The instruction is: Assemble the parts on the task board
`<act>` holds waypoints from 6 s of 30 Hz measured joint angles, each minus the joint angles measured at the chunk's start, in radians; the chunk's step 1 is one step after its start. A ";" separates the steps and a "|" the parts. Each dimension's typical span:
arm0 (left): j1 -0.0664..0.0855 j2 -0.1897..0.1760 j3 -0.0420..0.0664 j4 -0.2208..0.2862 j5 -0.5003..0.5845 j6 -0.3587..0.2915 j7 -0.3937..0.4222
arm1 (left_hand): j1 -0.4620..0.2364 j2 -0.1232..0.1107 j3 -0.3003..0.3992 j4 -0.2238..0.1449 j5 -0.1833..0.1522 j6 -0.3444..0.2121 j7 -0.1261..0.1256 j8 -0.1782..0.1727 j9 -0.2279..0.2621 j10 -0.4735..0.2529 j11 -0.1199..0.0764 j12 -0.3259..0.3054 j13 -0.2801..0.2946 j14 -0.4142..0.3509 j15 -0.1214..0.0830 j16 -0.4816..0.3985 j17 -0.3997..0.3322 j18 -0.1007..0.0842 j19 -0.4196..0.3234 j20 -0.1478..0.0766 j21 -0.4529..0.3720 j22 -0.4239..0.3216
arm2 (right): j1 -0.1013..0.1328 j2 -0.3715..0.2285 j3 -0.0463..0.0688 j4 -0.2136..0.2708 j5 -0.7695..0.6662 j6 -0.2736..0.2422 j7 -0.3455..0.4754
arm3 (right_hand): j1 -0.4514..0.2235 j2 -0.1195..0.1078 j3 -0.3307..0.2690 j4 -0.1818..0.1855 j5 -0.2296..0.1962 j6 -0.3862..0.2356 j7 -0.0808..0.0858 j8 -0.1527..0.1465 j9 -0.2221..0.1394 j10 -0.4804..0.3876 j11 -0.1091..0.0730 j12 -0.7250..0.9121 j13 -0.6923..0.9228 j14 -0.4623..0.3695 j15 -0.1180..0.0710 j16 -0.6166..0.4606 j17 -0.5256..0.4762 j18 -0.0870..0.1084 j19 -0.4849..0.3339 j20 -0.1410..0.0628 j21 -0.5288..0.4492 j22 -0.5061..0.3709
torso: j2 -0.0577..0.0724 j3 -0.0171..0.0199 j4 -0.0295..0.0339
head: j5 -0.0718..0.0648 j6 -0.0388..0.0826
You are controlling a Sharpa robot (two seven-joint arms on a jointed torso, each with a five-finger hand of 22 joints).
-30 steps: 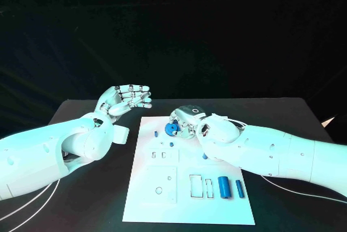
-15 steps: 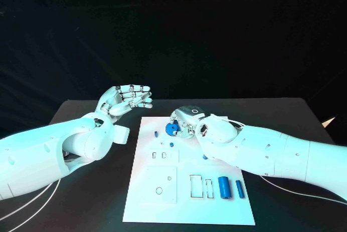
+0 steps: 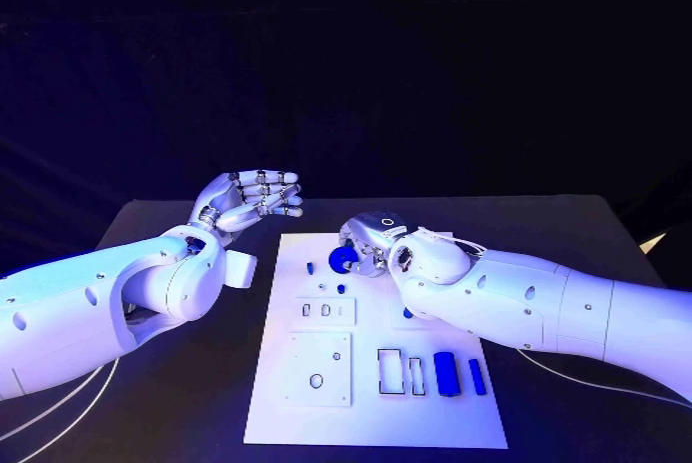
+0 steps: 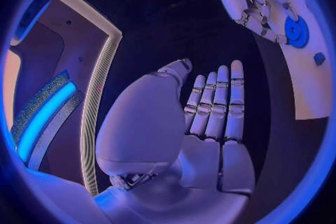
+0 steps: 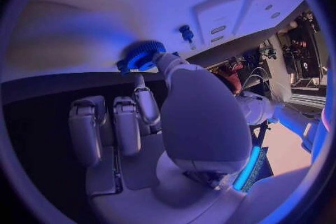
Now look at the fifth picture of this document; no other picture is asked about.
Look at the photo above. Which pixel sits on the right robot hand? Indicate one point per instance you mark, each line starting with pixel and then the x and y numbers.
pixel 202 123

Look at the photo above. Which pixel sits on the blue gear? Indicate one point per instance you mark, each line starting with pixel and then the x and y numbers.
pixel 141 51

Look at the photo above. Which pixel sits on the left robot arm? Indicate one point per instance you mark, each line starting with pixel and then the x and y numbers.
pixel 257 108

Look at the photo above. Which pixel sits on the white task board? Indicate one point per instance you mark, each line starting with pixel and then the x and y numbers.
pixel 105 18

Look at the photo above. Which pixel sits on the glowing light bar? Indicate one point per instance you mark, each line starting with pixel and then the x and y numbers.
pixel 248 167

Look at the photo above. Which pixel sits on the small blue peg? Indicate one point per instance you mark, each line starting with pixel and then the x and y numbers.
pixel 186 31

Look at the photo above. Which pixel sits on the workshop equipment rack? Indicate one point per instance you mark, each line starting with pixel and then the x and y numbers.
pixel 301 56

